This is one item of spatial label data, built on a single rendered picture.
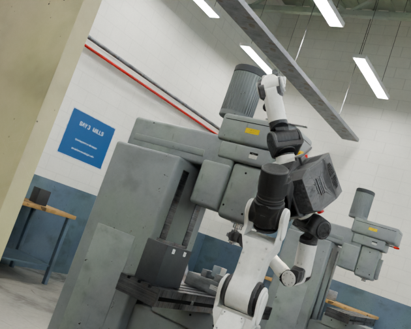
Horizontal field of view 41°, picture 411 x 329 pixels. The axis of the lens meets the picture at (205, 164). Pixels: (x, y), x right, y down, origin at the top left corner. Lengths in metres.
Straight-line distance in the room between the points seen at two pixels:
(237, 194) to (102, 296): 0.96
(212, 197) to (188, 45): 6.38
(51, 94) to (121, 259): 1.81
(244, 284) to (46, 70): 1.22
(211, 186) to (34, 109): 1.73
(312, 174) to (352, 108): 7.92
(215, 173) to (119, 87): 5.19
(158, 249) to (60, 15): 1.29
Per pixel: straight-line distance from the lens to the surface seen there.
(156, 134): 3.39
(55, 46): 1.52
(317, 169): 2.46
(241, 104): 3.18
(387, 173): 9.75
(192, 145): 3.21
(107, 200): 3.32
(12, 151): 1.49
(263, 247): 2.29
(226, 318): 2.31
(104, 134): 8.06
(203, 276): 2.99
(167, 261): 2.52
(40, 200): 6.68
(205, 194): 3.06
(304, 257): 2.69
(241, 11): 6.11
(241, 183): 2.99
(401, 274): 9.39
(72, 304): 3.36
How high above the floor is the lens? 1.19
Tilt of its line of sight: 7 degrees up
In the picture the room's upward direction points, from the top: 19 degrees clockwise
